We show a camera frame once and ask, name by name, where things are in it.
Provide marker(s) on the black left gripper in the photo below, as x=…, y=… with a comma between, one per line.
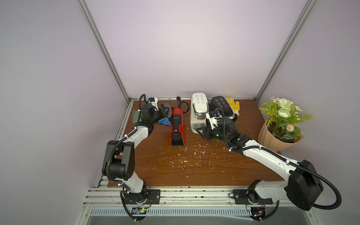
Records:
x=161, y=112

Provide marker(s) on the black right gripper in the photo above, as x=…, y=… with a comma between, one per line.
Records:
x=210, y=132

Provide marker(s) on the grey blue microfiber cloth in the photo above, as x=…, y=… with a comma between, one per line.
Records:
x=167, y=111

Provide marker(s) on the white coffee machine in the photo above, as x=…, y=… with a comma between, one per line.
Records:
x=199, y=109

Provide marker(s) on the red coffee machine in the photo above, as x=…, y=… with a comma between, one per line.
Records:
x=176, y=128

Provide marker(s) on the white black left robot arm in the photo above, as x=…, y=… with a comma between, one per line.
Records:
x=119, y=160

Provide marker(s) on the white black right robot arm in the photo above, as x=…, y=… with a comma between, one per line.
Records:
x=301, y=184

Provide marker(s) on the black coffee machine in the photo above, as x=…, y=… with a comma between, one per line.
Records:
x=220, y=102

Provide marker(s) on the green hand brush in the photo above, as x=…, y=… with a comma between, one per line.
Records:
x=135, y=116

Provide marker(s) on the yellow work glove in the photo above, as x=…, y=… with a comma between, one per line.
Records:
x=234, y=105

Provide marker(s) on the potted artificial plant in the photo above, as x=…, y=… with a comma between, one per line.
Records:
x=280, y=130

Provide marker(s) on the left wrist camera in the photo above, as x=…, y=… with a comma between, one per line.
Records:
x=154, y=102

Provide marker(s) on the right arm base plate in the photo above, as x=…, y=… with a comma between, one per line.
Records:
x=242, y=196

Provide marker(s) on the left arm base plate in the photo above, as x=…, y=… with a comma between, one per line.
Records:
x=152, y=196

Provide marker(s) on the aluminium rail frame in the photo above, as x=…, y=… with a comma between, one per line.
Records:
x=187, y=206

